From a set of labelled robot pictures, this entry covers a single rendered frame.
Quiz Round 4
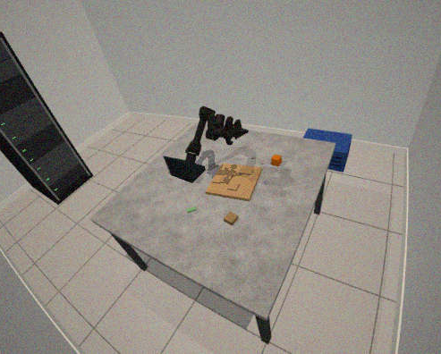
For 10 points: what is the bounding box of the orange cube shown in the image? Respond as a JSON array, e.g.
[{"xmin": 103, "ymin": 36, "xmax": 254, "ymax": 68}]
[{"xmin": 271, "ymin": 154, "xmax": 282, "ymax": 166}]

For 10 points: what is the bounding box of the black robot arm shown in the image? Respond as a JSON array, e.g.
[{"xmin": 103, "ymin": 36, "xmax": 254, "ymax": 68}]
[{"xmin": 183, "ymin": 106, "xmax": 234, "ymax": 164}]

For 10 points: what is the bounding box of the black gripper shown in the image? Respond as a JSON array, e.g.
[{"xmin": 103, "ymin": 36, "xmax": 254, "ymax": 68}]
[{"xmin": 220, "ymin": 120, "xmax": 249, "ymax": 145}]

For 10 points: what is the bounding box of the brown block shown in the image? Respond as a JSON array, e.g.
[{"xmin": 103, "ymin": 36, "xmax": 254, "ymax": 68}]
[{"xmin": 224, "ymin": 212, "xmax": 239, "ymax": 226}]

